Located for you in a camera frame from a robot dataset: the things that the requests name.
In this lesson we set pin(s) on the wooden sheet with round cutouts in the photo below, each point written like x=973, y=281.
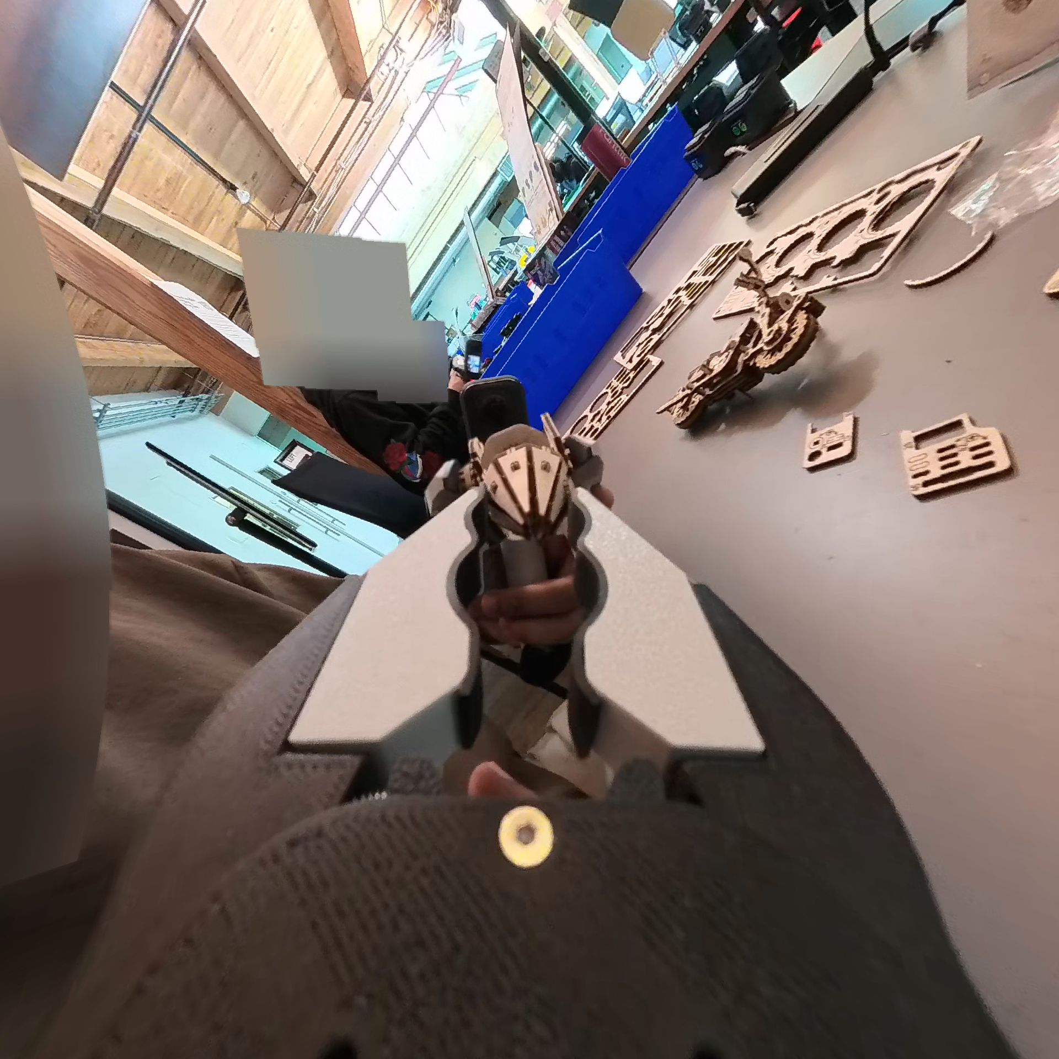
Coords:
x=960, y=157

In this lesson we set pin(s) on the black device with green display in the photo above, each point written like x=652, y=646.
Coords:
x=744, y=107

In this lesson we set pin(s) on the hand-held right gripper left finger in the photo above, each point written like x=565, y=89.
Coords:
x=389, y=653

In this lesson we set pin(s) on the curved wooden strip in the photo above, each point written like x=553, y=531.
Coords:
x=951, y=273

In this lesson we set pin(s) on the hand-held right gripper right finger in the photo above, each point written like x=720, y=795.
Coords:
x=670, y=653

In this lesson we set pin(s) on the small wooden cutout piece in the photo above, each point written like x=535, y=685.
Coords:
x=827, y=461

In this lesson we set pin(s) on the person's left hand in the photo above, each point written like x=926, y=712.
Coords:
x=529, y=608

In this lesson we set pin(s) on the upright wooden parts sheet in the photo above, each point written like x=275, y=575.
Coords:
x=1009, y=41

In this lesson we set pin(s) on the rectangular wooden cutout piece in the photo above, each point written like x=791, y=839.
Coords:
x=997, y=459

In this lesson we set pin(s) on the person's brown sweater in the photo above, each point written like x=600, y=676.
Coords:
x=190, y=645

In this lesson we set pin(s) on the black flat bar device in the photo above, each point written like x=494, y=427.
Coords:
x=794, y=149

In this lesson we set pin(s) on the wooden cone-shaped model part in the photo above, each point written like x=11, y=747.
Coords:
x=525, y=488

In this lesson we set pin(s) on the wooden motorcycle model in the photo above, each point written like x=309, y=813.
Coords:
x=778, y=331

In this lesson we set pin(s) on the clear plastic bag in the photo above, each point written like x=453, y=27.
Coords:
x=1018, y=194

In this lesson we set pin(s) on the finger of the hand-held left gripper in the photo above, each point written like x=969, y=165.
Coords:
x=582, y=463
x=451, y=492

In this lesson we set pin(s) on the wooden sheet with slotted cutouts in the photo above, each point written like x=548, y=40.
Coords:
x=630, y=382
x=658, y=335

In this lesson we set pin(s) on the upright pale wooden board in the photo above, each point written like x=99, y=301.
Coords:
x=521, y=124

